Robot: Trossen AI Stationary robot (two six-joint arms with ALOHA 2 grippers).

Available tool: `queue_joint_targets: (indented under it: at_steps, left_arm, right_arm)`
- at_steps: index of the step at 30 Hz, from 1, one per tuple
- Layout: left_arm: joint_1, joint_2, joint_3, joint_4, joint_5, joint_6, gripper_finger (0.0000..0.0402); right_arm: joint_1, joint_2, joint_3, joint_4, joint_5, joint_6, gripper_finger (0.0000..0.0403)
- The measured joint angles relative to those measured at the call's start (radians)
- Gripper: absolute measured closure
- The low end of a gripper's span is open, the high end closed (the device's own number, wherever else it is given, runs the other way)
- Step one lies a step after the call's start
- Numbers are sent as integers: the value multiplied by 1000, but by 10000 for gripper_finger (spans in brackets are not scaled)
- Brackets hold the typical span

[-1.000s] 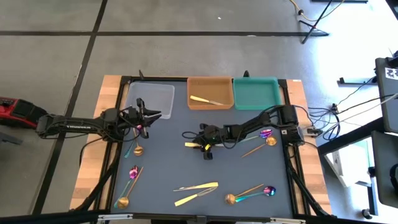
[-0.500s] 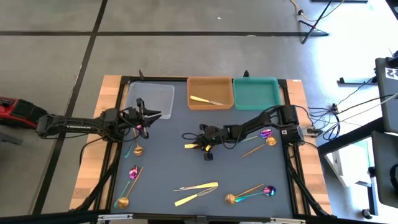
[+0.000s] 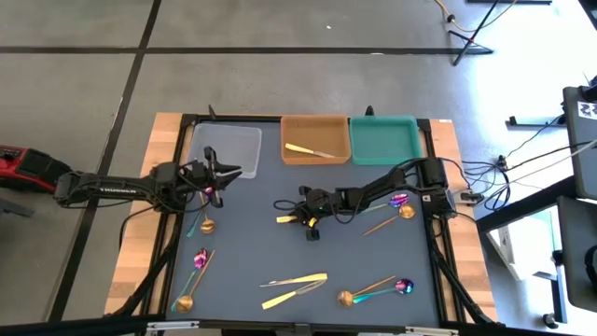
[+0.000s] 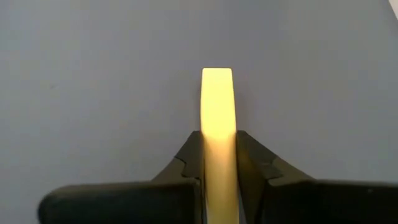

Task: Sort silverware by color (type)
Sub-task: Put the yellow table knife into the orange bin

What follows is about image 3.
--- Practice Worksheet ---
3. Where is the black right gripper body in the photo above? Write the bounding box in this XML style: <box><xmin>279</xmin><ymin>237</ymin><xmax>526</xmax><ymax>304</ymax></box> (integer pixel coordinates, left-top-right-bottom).
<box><xmin>298</xmin><ymin>185</ymin><xmax>340</xmax><ymax>242</ymax></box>

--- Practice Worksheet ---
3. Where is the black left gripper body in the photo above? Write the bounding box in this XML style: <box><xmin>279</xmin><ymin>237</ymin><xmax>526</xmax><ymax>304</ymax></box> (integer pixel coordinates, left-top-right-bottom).
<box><xmin>188</xmin><ymin>146</ymin><xmax>224</xmax><ymax>210</ymax></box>

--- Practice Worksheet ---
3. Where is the grey table mat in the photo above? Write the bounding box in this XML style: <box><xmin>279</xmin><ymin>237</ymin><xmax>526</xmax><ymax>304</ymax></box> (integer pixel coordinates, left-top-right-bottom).
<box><xmin>165</xmin><ymin>119</ymin><xmax>442</xmax><ymax>328</ymax></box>

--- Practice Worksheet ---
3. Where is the clear plastic bin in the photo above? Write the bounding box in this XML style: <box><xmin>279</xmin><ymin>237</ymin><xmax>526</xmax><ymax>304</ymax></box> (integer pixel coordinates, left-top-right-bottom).
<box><xmin>187</xmin><ymin>122</ymin><xmax>263</xmax><ymax>180</ymax></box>

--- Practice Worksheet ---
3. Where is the orange plastic bin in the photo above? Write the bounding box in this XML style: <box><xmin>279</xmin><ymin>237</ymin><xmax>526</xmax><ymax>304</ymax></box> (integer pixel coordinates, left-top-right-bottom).
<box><xmin>280</xmin><ymin>115</ymin><xmax>352</xmax><ymax>166</ymax></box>

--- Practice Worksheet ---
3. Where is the teal plastic bin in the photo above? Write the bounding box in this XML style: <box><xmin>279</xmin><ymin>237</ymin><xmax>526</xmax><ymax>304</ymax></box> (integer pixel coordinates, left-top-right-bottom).
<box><xmin>349</xmin><ymin>115</ymin><xmax>424</xmax><ymax>167</ymax></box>

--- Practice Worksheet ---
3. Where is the black power adapter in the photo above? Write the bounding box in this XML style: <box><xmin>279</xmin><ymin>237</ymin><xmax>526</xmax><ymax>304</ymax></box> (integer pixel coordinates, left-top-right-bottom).
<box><xmin>459</xmin><ymin>189</ymin><xmax>486</xmax><ymax>206</ymax></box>

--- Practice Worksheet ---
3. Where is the red and black device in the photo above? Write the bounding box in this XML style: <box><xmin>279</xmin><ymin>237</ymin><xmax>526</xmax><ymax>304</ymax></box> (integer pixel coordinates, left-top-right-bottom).
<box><xmin>0</xmin><ymin>144</ymin><xmax>76</xmax><ymax>195</ymax></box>

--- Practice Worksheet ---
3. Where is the grey metal foot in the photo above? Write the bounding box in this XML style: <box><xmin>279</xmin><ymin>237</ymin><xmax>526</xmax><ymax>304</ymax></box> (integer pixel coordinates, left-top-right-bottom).
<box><xmin>0</xmin><ymin>196</ymin><xmax>36</xmax><ymax>219</ymax></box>

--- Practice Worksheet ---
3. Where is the white box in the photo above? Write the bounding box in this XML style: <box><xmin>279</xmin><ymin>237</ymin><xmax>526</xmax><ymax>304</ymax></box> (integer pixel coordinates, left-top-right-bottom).
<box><xmin>484</xmin><ymin>207</ymin><xmax>561</xmax><ymax>281</ymax></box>

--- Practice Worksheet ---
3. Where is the black metal beam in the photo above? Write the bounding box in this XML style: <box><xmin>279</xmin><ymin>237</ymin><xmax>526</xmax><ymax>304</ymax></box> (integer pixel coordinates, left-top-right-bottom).
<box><xmin>475</xmin><ymin>175</ymin><xmax>577</xmax><ymax>234</ymax></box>

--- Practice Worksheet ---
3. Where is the black rig crossbar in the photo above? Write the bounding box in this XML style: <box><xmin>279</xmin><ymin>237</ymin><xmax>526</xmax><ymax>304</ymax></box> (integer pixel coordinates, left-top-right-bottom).
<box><xmin>0</xmin><ymin>313</ymin><xmax>579</xmax><ymax>336</ymax></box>

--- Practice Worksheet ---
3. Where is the black tripod stand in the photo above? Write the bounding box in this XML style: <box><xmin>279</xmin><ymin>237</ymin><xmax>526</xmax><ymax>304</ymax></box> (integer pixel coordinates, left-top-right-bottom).
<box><xmin>447</xmin><ymin>0</ymin><xmax>495</xmax><ymax>67</ymax></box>

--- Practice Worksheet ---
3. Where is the black flat stand foot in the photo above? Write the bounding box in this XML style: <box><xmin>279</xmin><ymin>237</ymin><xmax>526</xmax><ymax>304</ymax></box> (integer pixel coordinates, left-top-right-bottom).
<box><xmin>506</xmin><ymin>115</ymin><xmax>568</xmax><ymax>130</ymax></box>

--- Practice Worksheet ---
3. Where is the black panel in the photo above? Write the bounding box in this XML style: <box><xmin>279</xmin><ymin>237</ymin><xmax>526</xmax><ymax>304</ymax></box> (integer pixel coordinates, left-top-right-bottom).
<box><xmin>557</xmin><ymin>194</ymin><xmax>597</xmax><ymax>314</ymax></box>

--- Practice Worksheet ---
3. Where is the black-white marker sticker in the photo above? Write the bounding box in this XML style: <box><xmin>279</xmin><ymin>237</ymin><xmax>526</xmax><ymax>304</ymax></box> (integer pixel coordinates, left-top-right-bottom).
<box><xmin>576</xmin><ymin>100</ymin><xmax>597</xmax><ymax>121</ymax></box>

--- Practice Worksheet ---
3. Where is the black aluminium table frame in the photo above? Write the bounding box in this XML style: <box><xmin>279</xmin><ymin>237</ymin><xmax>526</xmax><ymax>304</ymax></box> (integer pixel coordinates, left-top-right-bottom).
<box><xmin>104</xmin><ymin>111</ymin><xmax>500</xmax><ymax>328</ymax></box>

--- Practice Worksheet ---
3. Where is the silver metal bracket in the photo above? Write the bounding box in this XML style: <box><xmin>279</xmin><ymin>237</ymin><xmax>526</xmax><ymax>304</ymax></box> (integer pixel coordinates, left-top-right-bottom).
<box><xmin>146</xmin><ymin>319</ymin><xmax>201</xmax><ymax>333</ymax></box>
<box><xmin>404</xmin><ymin>325</ymin><xmax>461</xmax><ymax>336</ymax></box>

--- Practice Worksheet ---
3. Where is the yellow cable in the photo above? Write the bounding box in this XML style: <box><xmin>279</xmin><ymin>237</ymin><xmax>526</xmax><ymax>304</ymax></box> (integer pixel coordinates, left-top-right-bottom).
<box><xmin>433</xmin><ymin>0</ymin><xmax>519</xmax><ymax>34</ymax></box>

